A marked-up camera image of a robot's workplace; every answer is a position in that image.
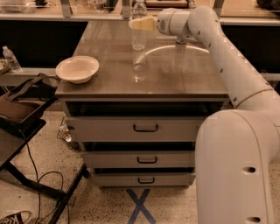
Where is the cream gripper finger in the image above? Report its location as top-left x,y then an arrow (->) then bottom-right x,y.
129,16 -> 157,32

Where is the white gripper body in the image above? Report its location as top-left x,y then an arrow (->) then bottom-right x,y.
157,8 -> 191,37

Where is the clear plastic water bottle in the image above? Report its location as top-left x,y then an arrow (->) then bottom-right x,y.
132,0 -> 147,51

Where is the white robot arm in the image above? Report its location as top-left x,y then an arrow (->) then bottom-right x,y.
129,6 -> 280,224

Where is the small water bottle on shelf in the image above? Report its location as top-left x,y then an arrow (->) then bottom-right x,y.
3,46 -> 22,73

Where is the silver crinkled can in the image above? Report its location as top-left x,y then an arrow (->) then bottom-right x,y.
176,37 -> 186,45

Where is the white paper bowl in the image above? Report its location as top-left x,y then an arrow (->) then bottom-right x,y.
55,56 -> 99,84

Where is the grey drawer cabinet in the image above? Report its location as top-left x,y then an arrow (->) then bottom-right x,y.
56,22 -> 229,175

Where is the top grey drawer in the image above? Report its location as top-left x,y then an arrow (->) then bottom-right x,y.
66,116 -> 204,143

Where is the grey drawer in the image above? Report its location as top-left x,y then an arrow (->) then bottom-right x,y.
93,172 -> 195,187
81,150 -> 195,168
66,116 -> 204,143

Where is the middle grey drawer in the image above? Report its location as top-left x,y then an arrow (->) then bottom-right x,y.
81,150 -> 195,168

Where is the black cart with bag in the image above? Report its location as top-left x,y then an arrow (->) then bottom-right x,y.
0,73 -> 88,224

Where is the bottom grey drawer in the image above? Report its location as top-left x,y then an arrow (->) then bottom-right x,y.
93,172 -> 195,187

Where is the black white sneaker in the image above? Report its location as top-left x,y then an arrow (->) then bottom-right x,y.
0,211 -> 32,224

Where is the black cable on floor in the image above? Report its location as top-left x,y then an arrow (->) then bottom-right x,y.
19,129 -> 71,224

